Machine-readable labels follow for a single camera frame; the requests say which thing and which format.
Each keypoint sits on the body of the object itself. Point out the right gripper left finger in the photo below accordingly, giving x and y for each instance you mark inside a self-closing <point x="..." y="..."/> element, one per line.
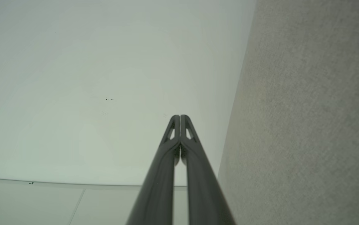
<point x="159" y="187"/>

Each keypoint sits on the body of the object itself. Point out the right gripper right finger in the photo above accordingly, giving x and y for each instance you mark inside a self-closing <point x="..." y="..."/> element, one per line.
<point x="204" y="193"/>

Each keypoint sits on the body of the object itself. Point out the grey fabric sofa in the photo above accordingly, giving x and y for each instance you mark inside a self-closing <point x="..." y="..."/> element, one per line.
<point x="307" y="125"/>

